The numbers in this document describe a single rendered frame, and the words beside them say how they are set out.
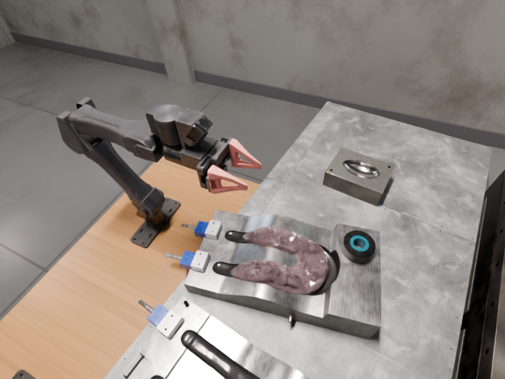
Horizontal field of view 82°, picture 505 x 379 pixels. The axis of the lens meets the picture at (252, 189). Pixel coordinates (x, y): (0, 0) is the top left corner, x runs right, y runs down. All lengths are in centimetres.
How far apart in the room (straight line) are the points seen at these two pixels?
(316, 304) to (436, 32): 211
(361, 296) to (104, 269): 75
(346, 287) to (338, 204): 36
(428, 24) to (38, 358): 260
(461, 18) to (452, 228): 167
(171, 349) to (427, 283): 70
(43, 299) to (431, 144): 147
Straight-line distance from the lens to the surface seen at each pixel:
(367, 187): 104
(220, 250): 88
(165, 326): 77
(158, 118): 60
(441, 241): 109
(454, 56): 261
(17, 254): 244
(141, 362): 82
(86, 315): 100
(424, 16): 251
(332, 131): 134
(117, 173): 90
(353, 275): 81
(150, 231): 104
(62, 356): 99
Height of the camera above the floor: 162
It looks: 49 degrees down
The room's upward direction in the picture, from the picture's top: 4 degrees counter-clockwise
